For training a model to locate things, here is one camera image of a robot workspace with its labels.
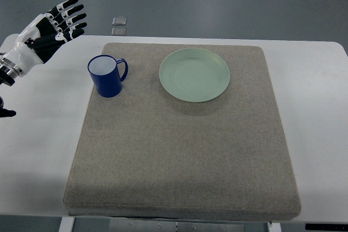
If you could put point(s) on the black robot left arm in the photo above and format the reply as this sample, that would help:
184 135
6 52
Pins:
5 77

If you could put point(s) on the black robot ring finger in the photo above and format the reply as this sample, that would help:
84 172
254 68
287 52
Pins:
73 19

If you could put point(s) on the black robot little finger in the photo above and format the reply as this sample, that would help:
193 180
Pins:
69 27

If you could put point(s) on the light green plate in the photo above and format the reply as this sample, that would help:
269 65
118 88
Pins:
194 75

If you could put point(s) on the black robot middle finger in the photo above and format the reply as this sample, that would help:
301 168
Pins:
65 14

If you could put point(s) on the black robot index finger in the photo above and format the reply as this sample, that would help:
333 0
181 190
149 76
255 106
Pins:
59 8

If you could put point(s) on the white table frame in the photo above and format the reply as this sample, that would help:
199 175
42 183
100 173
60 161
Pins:
118 224

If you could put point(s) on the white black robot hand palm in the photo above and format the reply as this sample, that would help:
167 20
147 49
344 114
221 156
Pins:
32 47

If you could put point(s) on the beige felt mat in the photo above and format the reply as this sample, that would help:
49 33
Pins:
147 154

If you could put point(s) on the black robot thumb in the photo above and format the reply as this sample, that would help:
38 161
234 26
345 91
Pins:
57 39

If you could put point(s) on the blue enamel mug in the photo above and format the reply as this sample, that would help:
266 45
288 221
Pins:
107 74

